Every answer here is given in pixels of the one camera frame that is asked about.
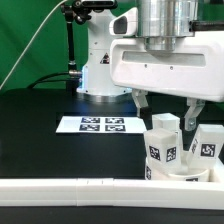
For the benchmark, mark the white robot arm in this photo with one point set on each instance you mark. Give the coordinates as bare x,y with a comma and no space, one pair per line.
160,46

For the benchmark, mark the white marker sheet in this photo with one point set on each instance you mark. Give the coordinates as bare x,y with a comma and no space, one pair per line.
93,124

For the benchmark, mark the white L-shaped obstacle frame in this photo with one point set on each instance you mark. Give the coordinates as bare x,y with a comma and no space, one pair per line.
116,192

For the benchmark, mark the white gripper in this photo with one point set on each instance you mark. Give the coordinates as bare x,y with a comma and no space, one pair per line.
195,69

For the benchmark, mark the white round stool seat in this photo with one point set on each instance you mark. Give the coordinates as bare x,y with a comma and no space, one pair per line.
184,174

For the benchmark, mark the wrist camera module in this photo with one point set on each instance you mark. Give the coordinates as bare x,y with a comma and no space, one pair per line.
125,25

